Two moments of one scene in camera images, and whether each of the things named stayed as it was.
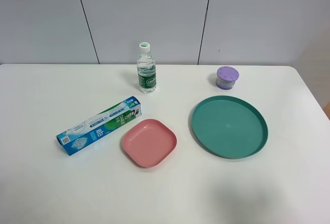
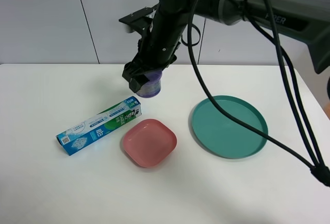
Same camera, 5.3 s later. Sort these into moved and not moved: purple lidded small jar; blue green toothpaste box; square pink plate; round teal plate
Moved: purple lidded small jar
Not moved: square pink plate; round teal plate; blue green toothpaste box
